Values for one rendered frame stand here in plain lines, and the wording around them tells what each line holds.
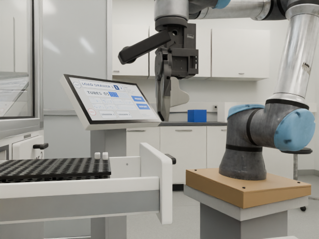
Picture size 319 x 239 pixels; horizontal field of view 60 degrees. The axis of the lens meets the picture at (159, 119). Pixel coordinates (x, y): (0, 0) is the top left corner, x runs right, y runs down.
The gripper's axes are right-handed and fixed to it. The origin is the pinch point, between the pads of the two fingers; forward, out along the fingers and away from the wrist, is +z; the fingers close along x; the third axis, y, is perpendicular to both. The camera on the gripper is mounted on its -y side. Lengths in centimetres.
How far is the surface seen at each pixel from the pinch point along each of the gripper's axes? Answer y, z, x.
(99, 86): -14, -15, 90
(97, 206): -13.3, 14.9, -12.8
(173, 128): 76, 17, 287
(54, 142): -50, 21, 168
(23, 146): -33.1, 8.6, 20.9
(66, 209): -18.1, 15.0, -12.8
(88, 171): -14.9, 10.1, -7.7
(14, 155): -34.3, 10.3, 17.0
